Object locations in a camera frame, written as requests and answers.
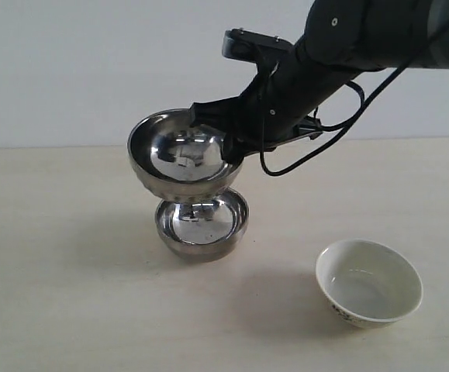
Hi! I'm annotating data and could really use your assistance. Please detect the plain stainless steel bowl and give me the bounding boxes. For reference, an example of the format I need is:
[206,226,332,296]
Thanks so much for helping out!
[154,188,250,263]

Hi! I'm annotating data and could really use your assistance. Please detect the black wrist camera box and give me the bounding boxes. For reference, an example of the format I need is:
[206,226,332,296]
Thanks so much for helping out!
[221,29,293,64]

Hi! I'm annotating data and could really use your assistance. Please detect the black cable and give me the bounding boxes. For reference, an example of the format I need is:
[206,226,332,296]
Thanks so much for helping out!
[258,0,449,177]

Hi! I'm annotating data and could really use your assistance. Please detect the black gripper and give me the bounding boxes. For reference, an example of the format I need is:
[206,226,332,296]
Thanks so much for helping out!
[189,41,360,162]

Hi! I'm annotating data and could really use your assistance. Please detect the white ceramic bowl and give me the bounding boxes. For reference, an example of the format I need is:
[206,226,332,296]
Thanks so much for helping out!
[315,239,424,329]

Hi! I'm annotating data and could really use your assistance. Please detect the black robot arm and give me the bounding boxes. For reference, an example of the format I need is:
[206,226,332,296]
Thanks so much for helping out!
[189,0,449,161]

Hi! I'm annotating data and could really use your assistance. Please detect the ribbed stainless steel bowl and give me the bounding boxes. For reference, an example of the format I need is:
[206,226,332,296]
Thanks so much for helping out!
[126,108,243,203]

